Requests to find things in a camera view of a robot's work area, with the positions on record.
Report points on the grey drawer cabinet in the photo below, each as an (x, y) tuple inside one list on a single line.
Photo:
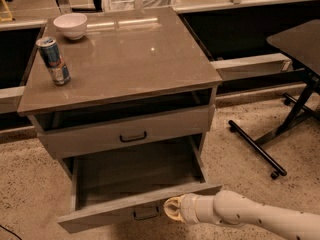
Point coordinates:
[(128, 64)]

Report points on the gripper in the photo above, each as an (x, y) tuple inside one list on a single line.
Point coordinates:
[(188, 208)]

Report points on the wire mesh basket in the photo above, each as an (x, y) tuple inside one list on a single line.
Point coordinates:
[(123, 5)]

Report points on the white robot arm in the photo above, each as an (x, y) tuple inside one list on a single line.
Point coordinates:
[(228, 208)]

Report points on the upper drawer with black handle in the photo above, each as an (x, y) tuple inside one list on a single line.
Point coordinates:
[(86, 139)]

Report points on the yellow object at left edge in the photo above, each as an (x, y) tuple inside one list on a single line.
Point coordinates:
[(5, 13)]

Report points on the black side table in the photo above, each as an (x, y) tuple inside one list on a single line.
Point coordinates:
[(302, 44)]

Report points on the blue energy drink can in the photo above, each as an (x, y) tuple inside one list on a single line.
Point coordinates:
[(57, 68)]

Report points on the white ceramic bowl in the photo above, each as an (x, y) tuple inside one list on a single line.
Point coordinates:
[(72, 26)]

